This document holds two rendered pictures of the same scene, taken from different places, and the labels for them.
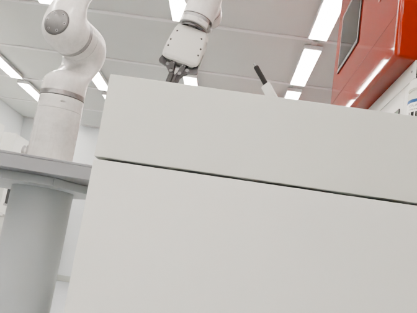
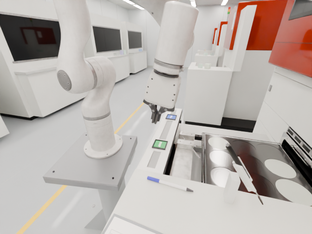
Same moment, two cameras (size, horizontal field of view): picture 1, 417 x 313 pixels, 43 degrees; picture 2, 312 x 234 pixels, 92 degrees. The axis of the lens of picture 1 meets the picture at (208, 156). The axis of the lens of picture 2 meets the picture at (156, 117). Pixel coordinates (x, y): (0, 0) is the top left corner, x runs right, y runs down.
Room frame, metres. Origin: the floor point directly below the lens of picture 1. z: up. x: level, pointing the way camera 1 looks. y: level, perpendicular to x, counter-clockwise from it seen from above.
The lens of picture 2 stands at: (0.87, 0.02, 1.35)
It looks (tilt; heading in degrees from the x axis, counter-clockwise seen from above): 27 degrees down; 13
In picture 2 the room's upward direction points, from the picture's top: straight up
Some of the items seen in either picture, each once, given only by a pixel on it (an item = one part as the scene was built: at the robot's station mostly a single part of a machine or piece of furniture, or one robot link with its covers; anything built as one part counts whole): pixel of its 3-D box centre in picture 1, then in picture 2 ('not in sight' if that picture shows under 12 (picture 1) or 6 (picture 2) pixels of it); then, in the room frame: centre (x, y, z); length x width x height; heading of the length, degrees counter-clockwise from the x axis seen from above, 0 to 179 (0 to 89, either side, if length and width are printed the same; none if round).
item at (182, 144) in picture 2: not in sight; (185, 144); (1.48, 0.01, 0.89); 0.08 x 0.03 x 0.03; 87
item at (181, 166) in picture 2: not in sight; (183, 159); (1.40, 0.02, 0.87); 0.36 x 0.08 x 0.03; 177
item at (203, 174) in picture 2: not in sight; (203, 155); (1.42, -0.07, 0.90); 0.38 x 0.01 x 0.01; 177
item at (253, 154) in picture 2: not in sight; (249, 163); (1.41, -0.25, 0.90); 0.34 x 0.34 x 0.01; 87
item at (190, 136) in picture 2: not in sight; (186, 135); (1.56, 0.01, 0.89); 0.08 x 0.03 x 0.03; 87
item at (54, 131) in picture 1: (54, 132); (100, 130); (1.42, 0.42, 0.96); 0.19 x 0.19 x 0.18
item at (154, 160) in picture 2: not in sight; (165, 141); (1.49, 0.11, 0.89); 0.55 x 0.09 x 0.14; 177
